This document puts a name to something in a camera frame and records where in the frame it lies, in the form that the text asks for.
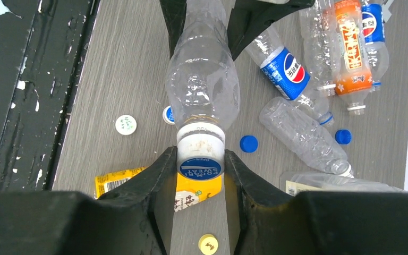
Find clear ribbed plastic bottle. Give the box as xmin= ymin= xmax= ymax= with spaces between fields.
xmin=165 ymin=1 xmax=240 ymax=130

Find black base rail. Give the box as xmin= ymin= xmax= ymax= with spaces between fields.
xmin=0 ymin=1 xmax=100 ymax=191

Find clear square labelled bottle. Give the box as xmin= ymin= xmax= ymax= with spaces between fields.
xmin=279 ymin=172 xmax=403 ymax=196

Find pepsi bottle rear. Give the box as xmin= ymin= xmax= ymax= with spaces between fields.
xmin=361 ymin=1 xmax=389 ymax=92

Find pepsi bottle centre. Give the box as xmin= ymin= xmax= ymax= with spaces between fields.
xmin=245 ymin=25 xmax=334 ymax=127

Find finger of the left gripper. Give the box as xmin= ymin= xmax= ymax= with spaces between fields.
xmin=227 ymin=0 xmax=315 ymax=60
xmin=159 ymin=0 xmax=186 ymax=58

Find orange drink bottle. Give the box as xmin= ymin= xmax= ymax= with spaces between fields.
xmin=334 ymin=0 xmax=372 ymax=115

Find crushed clear bottle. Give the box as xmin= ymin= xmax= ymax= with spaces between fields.
xmin=299 ymin=1 xmax=336 ymax=97

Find yellow bottle cap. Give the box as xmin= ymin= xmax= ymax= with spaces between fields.
xmin=198 ymin=233 xmax=218 ymax=255

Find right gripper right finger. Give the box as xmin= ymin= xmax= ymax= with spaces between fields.
xmin=224 ymin=150 xmax=408 ymax=254

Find blue white cap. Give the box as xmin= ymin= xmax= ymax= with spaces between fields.
xmin=176 ymin=122 xmax=225 ymax=181
xmin=162 ymin=106 xmax=175 ymax=125

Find blue cap centre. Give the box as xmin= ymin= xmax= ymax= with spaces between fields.
xmin=240 ymin=135 xmax=259 ymax=153

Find pepsi bottle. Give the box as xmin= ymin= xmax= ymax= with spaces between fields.
xmin=361 ymin=1 xmax=389 ymax=92
xmin=245 ymin=25 xmax=334 ymax=127

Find blue cap rear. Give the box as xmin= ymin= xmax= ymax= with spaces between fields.
xmin=334 ymin=129 xmax=352 ymax=145

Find white green cap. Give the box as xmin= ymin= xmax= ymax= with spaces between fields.
xmin=115 ymin=115 xmax=137 ymax=135

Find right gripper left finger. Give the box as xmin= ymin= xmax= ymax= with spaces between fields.
xmin=0 ymin=146 xmax=177 ymax=254

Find grey metal t-bolt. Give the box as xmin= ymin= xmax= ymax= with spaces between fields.
xmin=381 ymin=0 xmax=394 ymax=23

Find yellow juice bottle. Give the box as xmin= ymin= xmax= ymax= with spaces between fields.
xmin=94 ymin=166 xmax=223 ymax=212

